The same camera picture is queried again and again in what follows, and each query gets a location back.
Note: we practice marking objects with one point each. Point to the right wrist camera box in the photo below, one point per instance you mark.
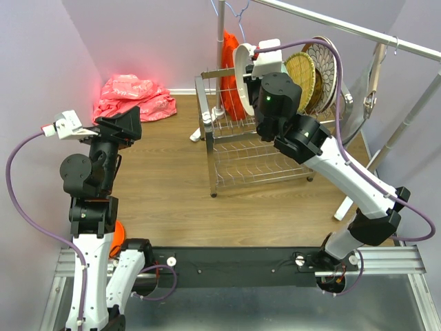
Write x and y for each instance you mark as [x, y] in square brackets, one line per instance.
[267, 62]

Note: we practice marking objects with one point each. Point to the white clothes rack frame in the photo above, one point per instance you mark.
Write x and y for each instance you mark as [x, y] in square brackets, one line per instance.
[209, 117]

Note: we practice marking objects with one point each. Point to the woven bamboo tray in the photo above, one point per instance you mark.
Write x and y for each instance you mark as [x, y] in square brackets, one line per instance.
[300, 67]

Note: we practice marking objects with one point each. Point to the orange plate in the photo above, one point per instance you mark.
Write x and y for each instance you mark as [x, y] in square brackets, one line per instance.
[118, 239]

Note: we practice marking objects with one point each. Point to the steel two-tier dish rack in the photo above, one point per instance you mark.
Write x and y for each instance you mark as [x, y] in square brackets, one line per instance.
[250, 161]

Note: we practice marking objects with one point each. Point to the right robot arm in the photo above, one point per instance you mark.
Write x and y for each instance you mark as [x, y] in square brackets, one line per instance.
[275, 99]

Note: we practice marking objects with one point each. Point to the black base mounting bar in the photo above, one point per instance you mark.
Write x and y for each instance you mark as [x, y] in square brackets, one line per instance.
[241, 267]

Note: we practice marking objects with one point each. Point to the white ringed grey plate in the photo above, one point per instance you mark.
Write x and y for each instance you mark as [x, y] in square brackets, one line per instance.
[242, 57]

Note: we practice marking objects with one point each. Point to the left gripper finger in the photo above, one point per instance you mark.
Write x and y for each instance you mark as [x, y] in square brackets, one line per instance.
[127, 122]
[122, 135]

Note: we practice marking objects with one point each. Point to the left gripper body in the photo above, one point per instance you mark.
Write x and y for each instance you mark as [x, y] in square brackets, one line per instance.
[105, 136]

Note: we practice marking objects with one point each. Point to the yellow patterned dark plate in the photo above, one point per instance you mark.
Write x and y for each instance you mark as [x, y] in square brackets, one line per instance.
[315, 98]

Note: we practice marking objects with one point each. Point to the wooden clip hanger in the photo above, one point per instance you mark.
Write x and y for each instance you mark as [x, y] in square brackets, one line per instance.
[379, 55]

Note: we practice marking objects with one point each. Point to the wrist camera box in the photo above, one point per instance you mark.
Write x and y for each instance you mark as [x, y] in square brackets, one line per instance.
[67, 126]
[267, 62]

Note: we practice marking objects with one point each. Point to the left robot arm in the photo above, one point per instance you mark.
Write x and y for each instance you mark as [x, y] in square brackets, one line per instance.
[98, 301]

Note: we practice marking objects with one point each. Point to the grey hanging towel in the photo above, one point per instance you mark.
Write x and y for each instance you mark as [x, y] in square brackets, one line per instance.
[351, 129]

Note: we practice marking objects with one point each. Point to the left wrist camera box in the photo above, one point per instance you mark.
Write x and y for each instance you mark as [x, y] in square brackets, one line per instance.
[67, 126]

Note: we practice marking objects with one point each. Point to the small floral brown-rim plate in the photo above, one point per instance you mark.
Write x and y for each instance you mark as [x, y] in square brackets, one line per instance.
[325, 62]

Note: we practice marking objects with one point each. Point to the pink plastic bag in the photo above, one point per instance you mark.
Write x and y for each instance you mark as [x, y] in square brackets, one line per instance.
[122, 92]

